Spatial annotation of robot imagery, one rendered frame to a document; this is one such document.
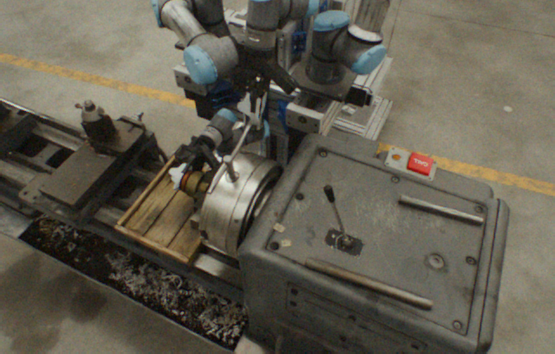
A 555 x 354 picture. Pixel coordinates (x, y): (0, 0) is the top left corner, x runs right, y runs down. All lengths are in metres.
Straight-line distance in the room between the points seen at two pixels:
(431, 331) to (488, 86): 2.94
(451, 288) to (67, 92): 3.17
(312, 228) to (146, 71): 2.79
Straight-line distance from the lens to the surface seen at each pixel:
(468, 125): 3.28
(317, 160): 1.11
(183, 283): 1.73
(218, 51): 1.19
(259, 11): 0.96
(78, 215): 1.54
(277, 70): 1.00
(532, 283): 2.68
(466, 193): 1.15
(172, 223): 1.46
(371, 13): 1.27
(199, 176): 1.26
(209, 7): 1.59
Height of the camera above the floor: 2.11
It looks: 52 degrees down
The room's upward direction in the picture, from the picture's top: 1 degrees clockwise
